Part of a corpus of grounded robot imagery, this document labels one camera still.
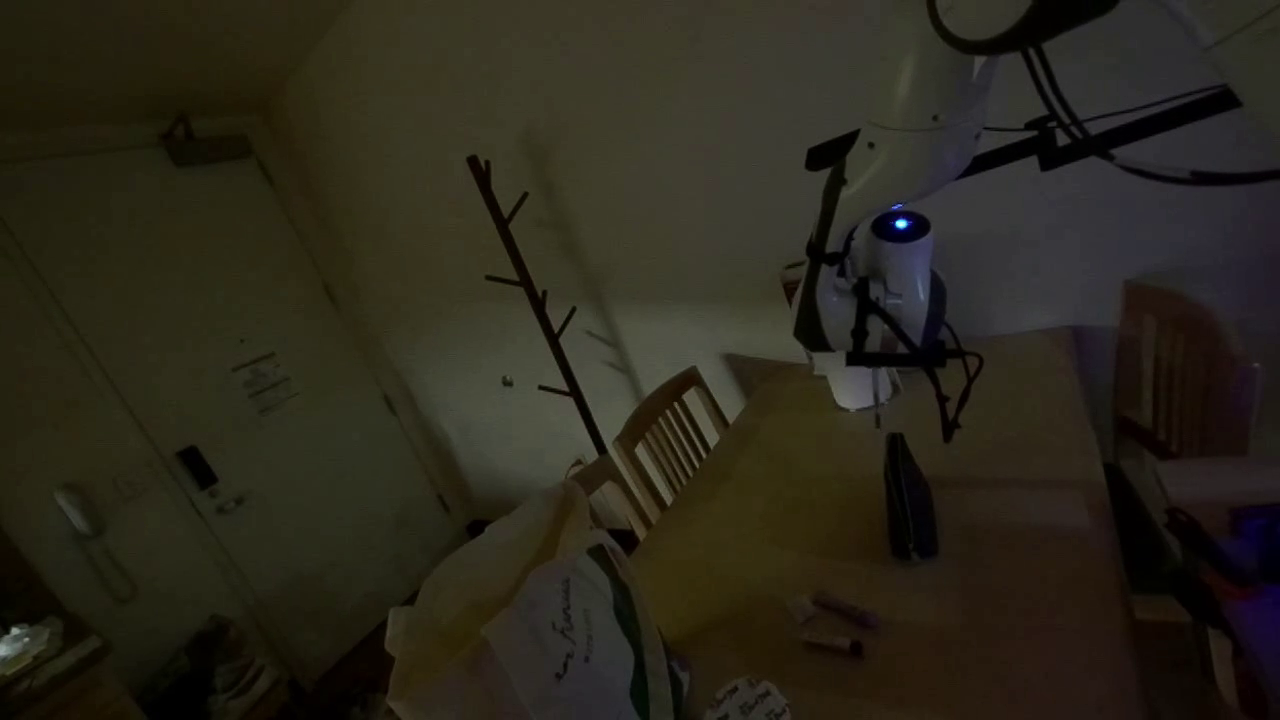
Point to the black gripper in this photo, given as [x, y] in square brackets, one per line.
[906, 332]

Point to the white rounded device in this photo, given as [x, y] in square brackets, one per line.
[852, 385]

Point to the black pencil case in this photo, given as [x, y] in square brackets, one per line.
[908, 500]

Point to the small labelled stick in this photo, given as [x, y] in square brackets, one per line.
[841, 609]
[829, 646]

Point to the wooden slatted chair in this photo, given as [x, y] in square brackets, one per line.
[1181, 364]
[665, 444]

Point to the black coat rack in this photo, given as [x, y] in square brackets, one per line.
[530, 286]

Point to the white shopping bag green print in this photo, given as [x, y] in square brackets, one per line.
[533, 624]

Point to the paper notice sheet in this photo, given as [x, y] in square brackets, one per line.
[263, 382]

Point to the door lock keypad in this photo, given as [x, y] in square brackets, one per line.
[205, 479]

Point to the white door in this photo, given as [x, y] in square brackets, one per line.
[201, 295]

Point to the dark door closer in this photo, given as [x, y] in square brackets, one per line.
[205, 141]

